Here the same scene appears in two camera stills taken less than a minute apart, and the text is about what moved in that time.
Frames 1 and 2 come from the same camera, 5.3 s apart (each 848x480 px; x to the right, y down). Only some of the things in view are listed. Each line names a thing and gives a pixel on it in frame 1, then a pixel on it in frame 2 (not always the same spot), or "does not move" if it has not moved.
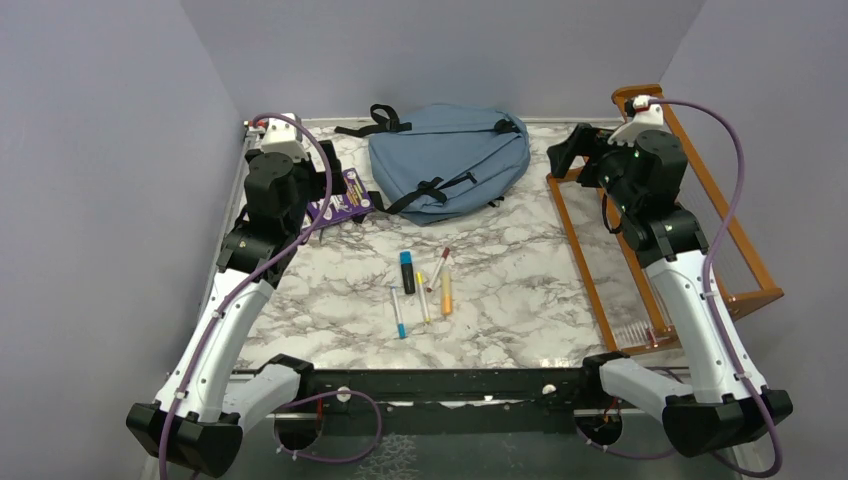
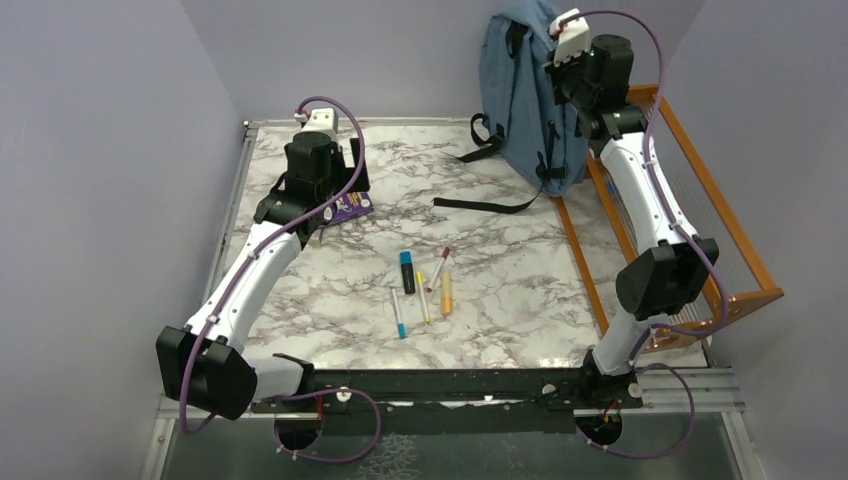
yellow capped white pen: (420, 282) does not move
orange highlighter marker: (446, 290) does not move
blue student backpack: (442, 161) -> (520, 114)
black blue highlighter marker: (408, 271) does not move
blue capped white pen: (401, 325) does not move
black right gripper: (585, 140) -> (554, 71)
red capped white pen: (440, 263) does not move
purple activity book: (354, 201) does not move
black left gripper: (319, 180) -> (347, 173)
